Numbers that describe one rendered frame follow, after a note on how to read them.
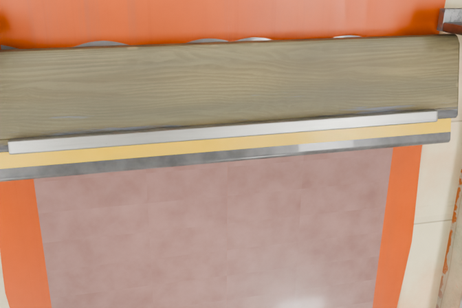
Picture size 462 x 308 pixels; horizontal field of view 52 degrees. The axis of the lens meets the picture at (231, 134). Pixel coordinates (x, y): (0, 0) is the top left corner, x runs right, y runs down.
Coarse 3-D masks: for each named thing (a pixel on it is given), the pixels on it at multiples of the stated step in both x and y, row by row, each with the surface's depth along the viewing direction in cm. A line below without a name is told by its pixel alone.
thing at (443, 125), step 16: (368, 128) 42; (384, 128) 43; (400, 128) 43; (416, 128) 43; (432, 128) 44; (448, 128) 44; (144, 144) 38; (160, 144) 38; (176, 144) 39; (192, 144) 39; (208, 144) 39; (224, 144) 40; (240, 144) 40; (256, 144) 40; (272, 144) 41; (288, 144) 41; (0, 160) 36; (16, 160) 36; (32, 160) 37; (48, 160) 37; (64, 160) 37; (80, 160) 37; (96, 160) 38
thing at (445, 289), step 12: (456, 204) 51; (456, 216) 52; (456, 228) 52; (456, 240) 52; (456, 252) 52; (444, 264) 54; (456, 264) 52; (444, 276) 54; (456, 276) 52; (444, 288) 55; (456, 288) 52; (444, 300) 55; (456, 300) 52
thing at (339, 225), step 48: (240, 0) 40; (288, 0) 40; (336, 0) 41; (384, 0) 42; (432, 0) 43; (240, 192) 46; (288, 192) 47; (336, 192) 48; (384, 192) 49; (240, 240) 47; (288, 240) 49; (336, 240) 50; (384, 240) 51; (240, 288) 49; (288, 288) 51; (336, 288) 52; (384, 288) 54
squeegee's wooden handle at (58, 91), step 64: (0, 64) 34; (64, 64) 35; (128, 64) 36; (192, 64) 37; (256, 64) 38; (320, 64) 39; (384, 64) 41; (448, 64) 42; (0, 128) 35; (64, 128) 36; (128, 128) 37
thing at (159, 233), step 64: (0, 0) 36; (64, 0) 37; (128, 0) 38; (192, 0) 39; (0, 192) 40; (64, 192) 42; (128, 192) 43; (192, 192) 44; (64, 256) 44; (128, 256) 45; (192, 256) 47
